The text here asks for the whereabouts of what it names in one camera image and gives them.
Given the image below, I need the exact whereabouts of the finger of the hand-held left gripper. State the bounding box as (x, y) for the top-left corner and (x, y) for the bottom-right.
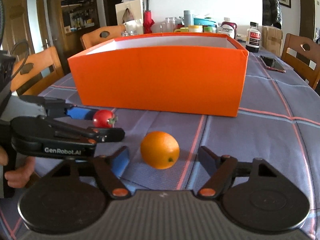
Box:
(19, 95), (95, 121)
(37, 116), (125, 145)

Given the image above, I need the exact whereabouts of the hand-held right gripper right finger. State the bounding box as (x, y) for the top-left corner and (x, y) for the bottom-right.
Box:
(197, 146), (283, 200)

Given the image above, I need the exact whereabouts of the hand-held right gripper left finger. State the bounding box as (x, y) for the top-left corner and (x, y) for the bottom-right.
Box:
(49, 145), (132, 200)

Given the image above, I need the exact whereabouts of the red tomato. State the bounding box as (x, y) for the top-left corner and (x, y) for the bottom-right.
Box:
(92, 109), (118, 128)

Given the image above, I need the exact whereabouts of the small orange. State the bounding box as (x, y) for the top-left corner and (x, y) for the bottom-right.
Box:
(140, 131), (180, 170)

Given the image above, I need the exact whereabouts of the orange cardboard box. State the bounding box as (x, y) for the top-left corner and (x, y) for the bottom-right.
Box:
(67, 32), (249, 117)

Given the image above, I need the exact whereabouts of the person's left hand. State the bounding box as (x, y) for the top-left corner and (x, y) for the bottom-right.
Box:
(0, 147), (36, 188)

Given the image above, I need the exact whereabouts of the wooden chair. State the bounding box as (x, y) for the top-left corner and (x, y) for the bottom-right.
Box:
(281, 33), (320, 89)
(80, 25), (125, 50)
(11, 46), (64, 95)

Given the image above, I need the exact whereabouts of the white bag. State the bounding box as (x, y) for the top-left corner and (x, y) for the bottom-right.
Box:
(123, 19), (144, 34)

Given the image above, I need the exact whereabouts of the dark wooden shelf cabinet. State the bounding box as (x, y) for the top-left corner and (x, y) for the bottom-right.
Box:
(59, 0), (102, 34)

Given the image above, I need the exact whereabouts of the light wooden door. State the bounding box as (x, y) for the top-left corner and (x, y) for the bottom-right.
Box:
(5, 0), (60, 63)

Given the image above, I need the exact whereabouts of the smartphone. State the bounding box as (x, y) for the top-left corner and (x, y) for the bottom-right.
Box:
(259, 55), (286, 73)

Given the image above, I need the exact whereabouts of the red folded umbrella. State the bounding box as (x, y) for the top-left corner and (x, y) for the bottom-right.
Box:
(137, 0), (155, 34)

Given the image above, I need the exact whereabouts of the beige paper bag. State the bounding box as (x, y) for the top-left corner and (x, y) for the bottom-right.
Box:
(115, 0), (144, 34)

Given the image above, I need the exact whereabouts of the clear glass jar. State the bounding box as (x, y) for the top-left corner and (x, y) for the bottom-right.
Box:
(165, 17), (177, 33)

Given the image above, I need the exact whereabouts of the dark glass bottle red label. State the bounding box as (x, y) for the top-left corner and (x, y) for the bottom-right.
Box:
(245, 22), (260, 53)

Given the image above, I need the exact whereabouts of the purple vitamin bottle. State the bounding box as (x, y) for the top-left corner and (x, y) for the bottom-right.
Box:
(221, 17), (237, 40)

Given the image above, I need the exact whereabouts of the brown cardboard carton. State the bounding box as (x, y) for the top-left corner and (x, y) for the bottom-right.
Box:
(262, 26), (283, 55)

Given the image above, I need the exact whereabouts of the teal plastic bowl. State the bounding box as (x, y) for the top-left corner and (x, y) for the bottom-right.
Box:
(194, 17), (217, 27)

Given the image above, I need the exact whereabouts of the grey-blue tumbler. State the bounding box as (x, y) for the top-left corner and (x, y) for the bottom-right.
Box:
(184, 10), (195, 28)

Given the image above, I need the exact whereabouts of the dark hanging jacket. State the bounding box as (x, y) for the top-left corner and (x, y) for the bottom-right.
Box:
(262, 0), (282, 28)

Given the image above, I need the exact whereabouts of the black cable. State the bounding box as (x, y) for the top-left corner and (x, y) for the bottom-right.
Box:
(10, 41), (30, 80)

